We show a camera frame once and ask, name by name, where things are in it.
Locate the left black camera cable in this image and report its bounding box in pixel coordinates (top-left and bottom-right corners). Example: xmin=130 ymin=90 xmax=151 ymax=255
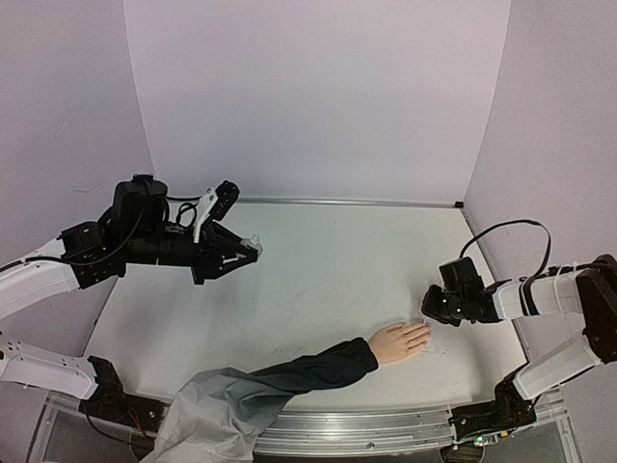
xmin=166 ymin=194 xmax=208 ymax=231

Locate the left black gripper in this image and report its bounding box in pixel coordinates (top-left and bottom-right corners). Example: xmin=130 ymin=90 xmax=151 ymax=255
xmin=126 ymin=224 xmax=260 ymax=286

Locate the black camera cable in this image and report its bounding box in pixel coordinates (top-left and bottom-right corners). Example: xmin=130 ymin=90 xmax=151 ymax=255
xmin=166 ymin=194 xmax=208 ymax=231
xmin=459 ymin=219 xmax=553 ymax=281

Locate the aluminium table back rail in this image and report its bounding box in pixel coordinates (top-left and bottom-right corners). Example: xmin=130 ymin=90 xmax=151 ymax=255
xmin=236 ymin=197 xmax=464 ymax=209

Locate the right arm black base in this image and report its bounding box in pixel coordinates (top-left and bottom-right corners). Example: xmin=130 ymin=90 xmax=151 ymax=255
xmin=448 ymin=370 xmax=536 ymax=442

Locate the black and grey sleeve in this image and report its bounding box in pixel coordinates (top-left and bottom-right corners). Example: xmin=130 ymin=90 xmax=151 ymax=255
xmin=143 ymin=338 xmax=378 ymax=462

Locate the clear nail polish bottle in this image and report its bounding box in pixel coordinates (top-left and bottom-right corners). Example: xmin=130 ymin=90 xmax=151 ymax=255
xmin=241 ymin=234 xmax=263 ymax=259

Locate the mannequin hand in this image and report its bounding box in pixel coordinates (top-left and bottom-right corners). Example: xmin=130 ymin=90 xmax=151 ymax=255
xmin=368 ymin=322 xmax=432 ymax=365

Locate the aluminium table rail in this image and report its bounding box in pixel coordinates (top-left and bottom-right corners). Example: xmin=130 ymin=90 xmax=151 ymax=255
xmin=42 ymin=380 xmax=570 ymax=457
xmin=236 ymin=197 xmax=464 ymax=209

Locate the aluminium table front rail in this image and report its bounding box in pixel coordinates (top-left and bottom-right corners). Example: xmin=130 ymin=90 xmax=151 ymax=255
xmin=42 ymin=380 xmax=570 ymax=457

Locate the right black camera cable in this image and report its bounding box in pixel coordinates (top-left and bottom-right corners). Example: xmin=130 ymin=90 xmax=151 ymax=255
xmin=459 ymin=219 xmax=553 ymax=281

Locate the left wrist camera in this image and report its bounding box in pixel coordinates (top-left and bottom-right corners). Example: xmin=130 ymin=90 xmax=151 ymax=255
xmin=193 ymin=180 xmax=240 ymax=243

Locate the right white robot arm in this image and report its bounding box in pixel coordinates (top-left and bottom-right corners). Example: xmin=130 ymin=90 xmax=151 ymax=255
xmin=421 ymin=255 xmax=616 ymax=400

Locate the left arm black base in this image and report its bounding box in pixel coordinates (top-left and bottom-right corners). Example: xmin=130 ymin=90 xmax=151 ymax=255
xmin=75 ymin=356 xmax=166 ymax=453

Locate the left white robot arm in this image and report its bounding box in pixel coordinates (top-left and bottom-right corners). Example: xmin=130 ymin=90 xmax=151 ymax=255
xmin=1 ymin=175 xmax=262 ymax=422

